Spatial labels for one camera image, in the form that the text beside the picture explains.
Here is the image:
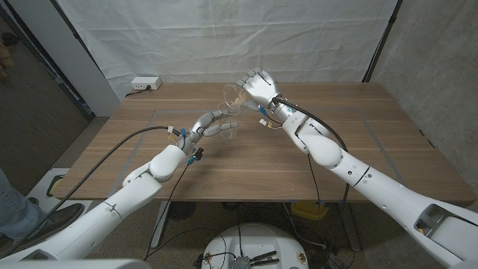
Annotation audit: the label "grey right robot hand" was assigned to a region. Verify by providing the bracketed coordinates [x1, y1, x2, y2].
[235, 67, 296, 120]

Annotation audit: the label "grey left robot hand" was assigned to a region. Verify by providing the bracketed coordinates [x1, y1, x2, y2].
[177, 108, 242, 156]

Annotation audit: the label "brown sugar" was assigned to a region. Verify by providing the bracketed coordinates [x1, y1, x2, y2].
[233, 91, 252, 108]

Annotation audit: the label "clear plastic cup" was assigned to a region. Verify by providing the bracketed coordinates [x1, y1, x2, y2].
[223, 82, 255, 113]
[216, 101, 242, 141]

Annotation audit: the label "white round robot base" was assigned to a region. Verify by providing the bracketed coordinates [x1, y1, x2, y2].
[201, 223, 310, 269]

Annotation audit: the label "grey tape rectangle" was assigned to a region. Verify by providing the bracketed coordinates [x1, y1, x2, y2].
[108, 108, 406, 201]

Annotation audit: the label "white backdrop cloth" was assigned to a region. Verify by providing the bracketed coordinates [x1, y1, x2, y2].
[55, 0, 400, 102]

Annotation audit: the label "white power strip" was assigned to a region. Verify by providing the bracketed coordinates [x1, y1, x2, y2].
[131, 76, 163, 91]

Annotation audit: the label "black round floor object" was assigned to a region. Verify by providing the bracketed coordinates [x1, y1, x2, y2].
[167, 201, 198, 221]

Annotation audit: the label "black backdrop stand pole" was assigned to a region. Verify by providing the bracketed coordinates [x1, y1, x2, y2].
[361, 0, 404, 83]

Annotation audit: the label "yellow object under table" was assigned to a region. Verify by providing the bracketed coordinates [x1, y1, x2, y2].
[290, 201, 330, 221]

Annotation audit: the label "black tools on base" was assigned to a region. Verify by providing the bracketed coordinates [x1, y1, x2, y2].
[248, 250, 280, 267]

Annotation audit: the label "person's leg in jeans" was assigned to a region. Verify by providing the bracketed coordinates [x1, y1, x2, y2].
[0, 167, 48, 240]

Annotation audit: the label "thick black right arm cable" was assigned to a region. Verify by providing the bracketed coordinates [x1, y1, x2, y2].
[275, 96, 350, 232]

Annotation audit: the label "black power strip cable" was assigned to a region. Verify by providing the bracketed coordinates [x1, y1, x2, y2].
[125, 85, 152, 99]

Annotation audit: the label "thin black left wrist cable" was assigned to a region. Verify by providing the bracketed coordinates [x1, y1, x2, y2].
[143, 162, 191, 262]

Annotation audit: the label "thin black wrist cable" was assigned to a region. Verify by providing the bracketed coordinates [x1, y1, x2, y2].
[143, 162, 191, 262]
[306, 153, 333, 251]

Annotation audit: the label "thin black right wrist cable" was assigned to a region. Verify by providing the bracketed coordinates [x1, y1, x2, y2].
[306, 153, 333, 251]

